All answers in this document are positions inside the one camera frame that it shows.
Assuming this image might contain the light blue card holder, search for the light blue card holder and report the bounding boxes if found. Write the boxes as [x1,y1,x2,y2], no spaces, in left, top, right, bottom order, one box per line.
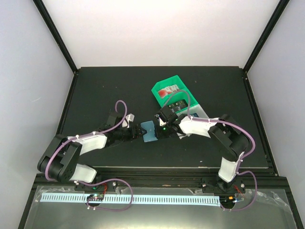
[141,121,158,143]

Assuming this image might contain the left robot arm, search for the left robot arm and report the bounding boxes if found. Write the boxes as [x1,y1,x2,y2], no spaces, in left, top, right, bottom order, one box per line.
[37,112,147,190]

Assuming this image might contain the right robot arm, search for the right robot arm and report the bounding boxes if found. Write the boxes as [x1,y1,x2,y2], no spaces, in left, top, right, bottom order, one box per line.
[155,106,255,192]

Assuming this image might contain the red and white cards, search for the red and white cards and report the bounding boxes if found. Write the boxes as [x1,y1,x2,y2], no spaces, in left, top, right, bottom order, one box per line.
[158,84,180,98]

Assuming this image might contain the white plastic bin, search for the white plastic bin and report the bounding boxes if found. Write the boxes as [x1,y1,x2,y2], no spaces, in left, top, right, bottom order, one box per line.
[176,104,209,140]

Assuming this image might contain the green plastic bin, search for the green plastic bin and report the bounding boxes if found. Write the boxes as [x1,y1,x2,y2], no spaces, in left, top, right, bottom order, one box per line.
[151,75,199,108]

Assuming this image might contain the clear plastic sheet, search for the clear plastic sheet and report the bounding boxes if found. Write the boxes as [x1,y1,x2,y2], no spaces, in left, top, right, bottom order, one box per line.
[21,187,298,229]

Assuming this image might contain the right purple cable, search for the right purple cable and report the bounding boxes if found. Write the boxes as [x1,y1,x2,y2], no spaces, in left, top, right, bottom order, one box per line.
[164,90,258,212]

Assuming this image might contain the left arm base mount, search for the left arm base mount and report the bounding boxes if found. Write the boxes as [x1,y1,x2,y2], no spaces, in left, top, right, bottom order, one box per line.
[73,176,119,193]

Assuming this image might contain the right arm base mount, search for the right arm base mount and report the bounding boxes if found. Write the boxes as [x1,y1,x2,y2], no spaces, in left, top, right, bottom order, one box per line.
[199,176,245,194]

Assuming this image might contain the slotted white cable duct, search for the slotted white cable duct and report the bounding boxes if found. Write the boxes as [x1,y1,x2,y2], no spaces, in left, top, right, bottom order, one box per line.
[40,193,220,207]

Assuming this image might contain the black aluminium frame rail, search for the black aluminium frame rail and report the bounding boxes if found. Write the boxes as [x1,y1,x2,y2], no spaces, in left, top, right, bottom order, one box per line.
[35,167,290,189]

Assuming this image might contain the left rear frame post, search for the left rear frame post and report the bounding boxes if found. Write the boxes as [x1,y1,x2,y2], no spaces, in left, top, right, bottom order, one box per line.
[33,0,78,73]

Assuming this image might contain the frame post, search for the frame post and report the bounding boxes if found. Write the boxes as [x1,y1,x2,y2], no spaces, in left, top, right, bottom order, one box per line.
[243,0,290,73]
[33,0,78,73]

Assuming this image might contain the right rear frame post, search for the right rear frame post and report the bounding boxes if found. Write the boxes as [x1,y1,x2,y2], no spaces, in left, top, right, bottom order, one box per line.
[243,0,290,73]

